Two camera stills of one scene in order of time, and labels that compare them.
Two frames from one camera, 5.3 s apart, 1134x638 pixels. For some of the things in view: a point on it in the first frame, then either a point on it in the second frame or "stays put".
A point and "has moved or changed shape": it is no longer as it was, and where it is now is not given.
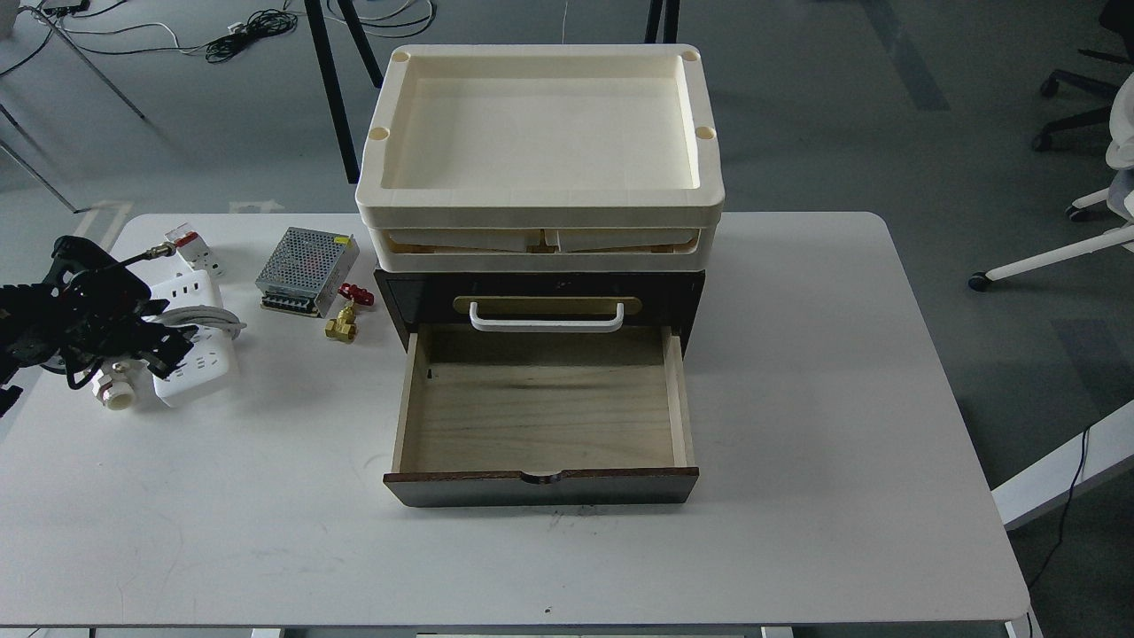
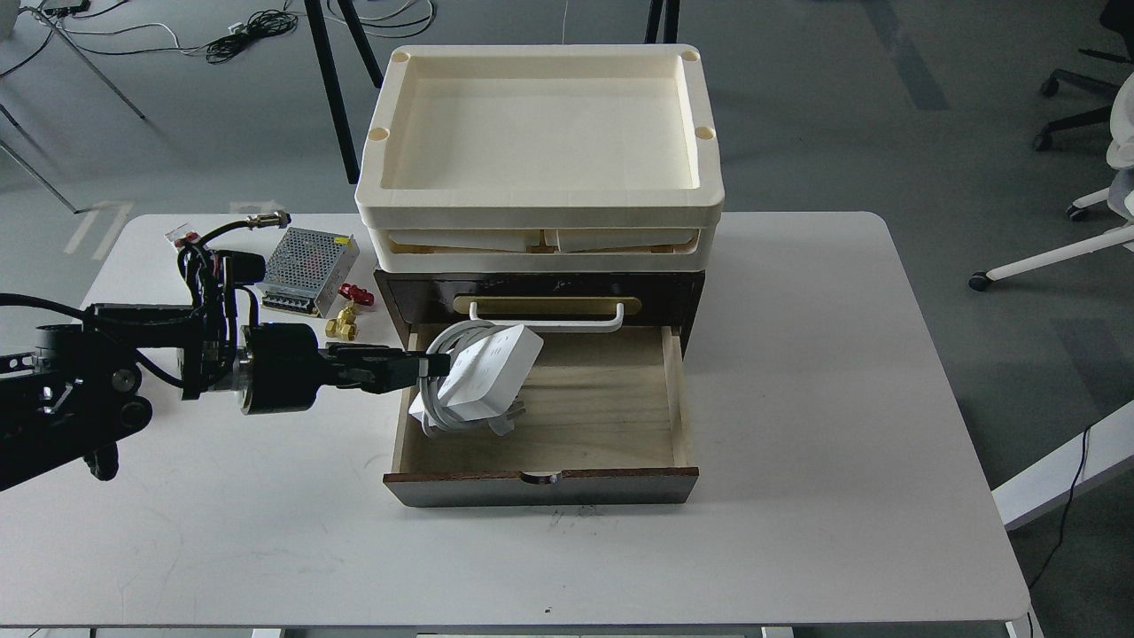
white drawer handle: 512,326 stays put
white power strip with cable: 194,301 has moved or changed shape
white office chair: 1118,196 stays put
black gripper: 95,304 to 277,367
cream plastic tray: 541,158 stays put
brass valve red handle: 344,327 stays put
